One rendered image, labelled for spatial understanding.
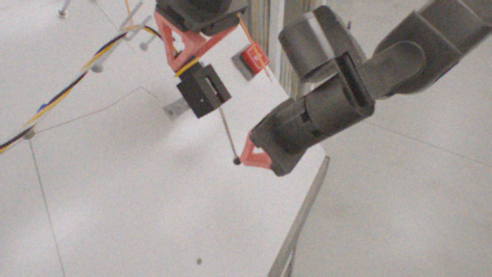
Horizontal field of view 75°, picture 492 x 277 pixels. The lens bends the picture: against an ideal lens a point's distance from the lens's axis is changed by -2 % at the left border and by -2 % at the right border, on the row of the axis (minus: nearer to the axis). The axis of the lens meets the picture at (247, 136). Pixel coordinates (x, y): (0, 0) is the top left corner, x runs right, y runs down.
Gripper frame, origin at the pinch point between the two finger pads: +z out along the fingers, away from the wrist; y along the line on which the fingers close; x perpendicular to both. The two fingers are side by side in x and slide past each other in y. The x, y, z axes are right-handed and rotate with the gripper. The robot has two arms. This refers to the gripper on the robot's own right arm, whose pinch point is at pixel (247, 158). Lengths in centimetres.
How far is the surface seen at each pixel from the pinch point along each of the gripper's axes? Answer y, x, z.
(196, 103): 2.3, -10.5, -1.4
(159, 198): 11.4, -3.8, 6.3
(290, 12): -91, -23, 26
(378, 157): -145, 72, 65
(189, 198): 7.6, -0.8, 6.8
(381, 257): -77, 89, 57
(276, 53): -57, -12, 21
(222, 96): -0.3, -9.0, -3.5
